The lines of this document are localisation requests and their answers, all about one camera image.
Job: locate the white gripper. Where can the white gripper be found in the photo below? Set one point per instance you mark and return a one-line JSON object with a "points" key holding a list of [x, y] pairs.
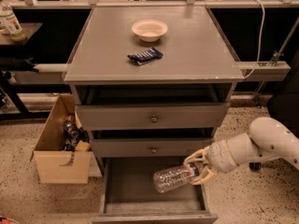
{"points": [[219, 156]]}

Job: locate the clear plastic water bottle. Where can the clear plastic water bottle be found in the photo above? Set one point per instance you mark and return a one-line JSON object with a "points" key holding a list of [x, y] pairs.
{"points": [[175, 177]]}

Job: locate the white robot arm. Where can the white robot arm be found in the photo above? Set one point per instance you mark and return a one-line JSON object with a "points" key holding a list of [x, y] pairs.
{"points": [[244, 150]]}

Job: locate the top grey drawer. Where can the top grey drawer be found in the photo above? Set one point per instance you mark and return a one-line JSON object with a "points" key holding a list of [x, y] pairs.
{"points": [[137, 117]]}

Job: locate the bottom open grey drawer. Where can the bottom open grey drawer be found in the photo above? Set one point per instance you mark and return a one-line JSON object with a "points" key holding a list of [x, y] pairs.
{"points": [[129, 196]]}

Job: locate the grey drawer cabinet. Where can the grey drawer cabinet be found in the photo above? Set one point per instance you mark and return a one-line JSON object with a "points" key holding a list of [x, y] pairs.
{"points": [[197, 67]]}

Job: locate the middle grey drawer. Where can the middle grey drawer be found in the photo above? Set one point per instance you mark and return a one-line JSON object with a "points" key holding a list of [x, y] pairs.
{"points": [[153, 147]]}

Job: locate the green label spray bottle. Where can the green label spray bottle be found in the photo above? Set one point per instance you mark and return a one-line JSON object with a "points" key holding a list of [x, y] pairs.
{"points": [[10, 21]]}

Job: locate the black office chair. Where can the black office chair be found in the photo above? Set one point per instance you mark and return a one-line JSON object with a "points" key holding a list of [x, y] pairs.
{"points": [[286, 106]]}

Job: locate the dark blue snack packet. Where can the dark blue snack packet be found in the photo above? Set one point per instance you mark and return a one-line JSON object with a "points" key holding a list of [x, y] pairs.
{"points": [[146, 56]]}

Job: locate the yellow sponge in box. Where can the yellow sponge in box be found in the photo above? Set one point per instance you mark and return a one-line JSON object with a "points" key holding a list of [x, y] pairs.
{"points": [[82, 146]]}

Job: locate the white paper bowl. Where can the white paper bowl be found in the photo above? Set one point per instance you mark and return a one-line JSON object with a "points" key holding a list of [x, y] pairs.
{"points": [[149, 30]]}

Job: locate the cardboard box on floor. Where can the cardboard box on floor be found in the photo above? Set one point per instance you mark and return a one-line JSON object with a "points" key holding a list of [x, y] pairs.
{"points": [[54, 164]]}

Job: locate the metal rail frame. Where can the metal rail frame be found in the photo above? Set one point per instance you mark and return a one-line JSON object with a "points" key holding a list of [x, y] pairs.
{"points": [[151, 3]]}

